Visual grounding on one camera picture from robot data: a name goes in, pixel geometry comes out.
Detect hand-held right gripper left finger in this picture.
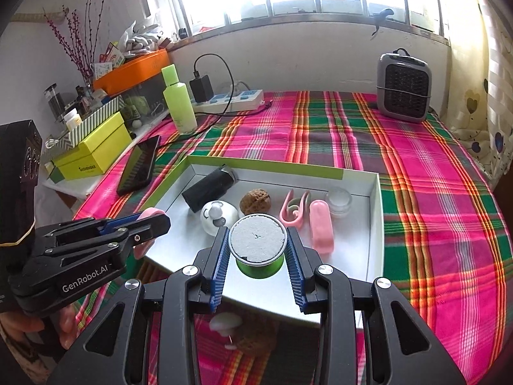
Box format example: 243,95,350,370
45,227,232,385

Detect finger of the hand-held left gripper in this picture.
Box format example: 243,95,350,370
34,213,141,250
47,214,172,268

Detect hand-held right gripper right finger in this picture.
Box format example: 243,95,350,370
285,227,469,385

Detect green tub with white lid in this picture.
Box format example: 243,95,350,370
228,214,289,280

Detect white round massager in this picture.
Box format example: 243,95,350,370
200,200,237,237

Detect green and white box tray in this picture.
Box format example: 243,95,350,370
140,155,386,328

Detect brown walnut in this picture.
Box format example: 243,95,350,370
234,322,278,354
240,190,273,216

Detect small clear plastic jar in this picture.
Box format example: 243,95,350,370
325,188,354,218

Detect person's left hand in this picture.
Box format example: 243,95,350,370
0,303,87,354

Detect small white mushroom-shaped item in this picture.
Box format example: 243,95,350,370
210,312,243,350

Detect black smartphone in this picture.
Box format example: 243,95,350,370
117,135,161,195

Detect pink curved clip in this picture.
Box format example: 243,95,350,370
280,190,313,226

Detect black cylindrical device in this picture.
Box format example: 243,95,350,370
182,164,238,212

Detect yellow-green cardboard box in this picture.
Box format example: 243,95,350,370
51,111,133,181

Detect small white pill bottle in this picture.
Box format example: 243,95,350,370
63,108,83,130

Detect dark glass jar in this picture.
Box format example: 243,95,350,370
44,84,67,122

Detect striped gift box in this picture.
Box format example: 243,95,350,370
59,95,123,146

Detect light green bottle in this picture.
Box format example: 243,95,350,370
161,64,198,135

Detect plaid blanket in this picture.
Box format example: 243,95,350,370
74,90,508,385

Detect orange storage box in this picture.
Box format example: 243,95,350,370
92,49,171,96

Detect white power strip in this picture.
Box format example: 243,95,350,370
191,89,265,114

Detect dried purple flower branches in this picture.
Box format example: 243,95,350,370
41,0,115,86

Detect white plastic bag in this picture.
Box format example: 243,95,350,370
119,15,166,55

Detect grey space heater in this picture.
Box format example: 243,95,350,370
376,48,433,124

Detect heart-patterned curtain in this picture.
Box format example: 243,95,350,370
447,0,513,183

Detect black charger with cable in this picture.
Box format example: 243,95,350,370
189,53,273,118

